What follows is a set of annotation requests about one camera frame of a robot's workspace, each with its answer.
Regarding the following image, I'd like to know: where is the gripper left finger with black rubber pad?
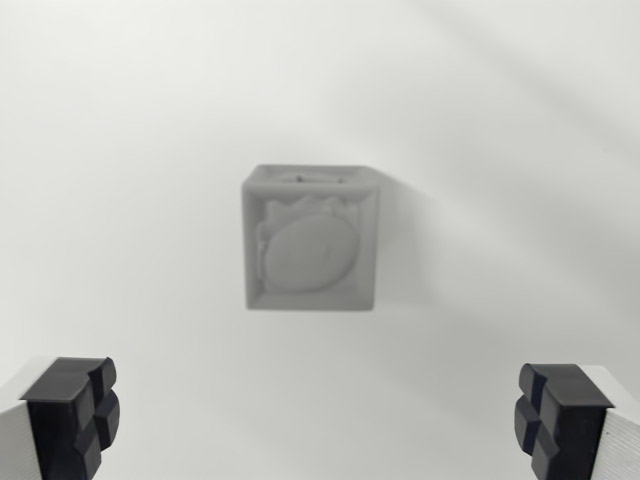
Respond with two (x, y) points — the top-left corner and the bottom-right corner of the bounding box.
(0, 355), (122, 480)

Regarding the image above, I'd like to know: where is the gripper right finger with black rubber pad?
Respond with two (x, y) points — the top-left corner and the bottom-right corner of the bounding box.
(513, 362), (640, 480)

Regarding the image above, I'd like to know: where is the grey embossed toy cube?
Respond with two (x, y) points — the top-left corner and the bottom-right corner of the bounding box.
(241, 163), (382, 312)

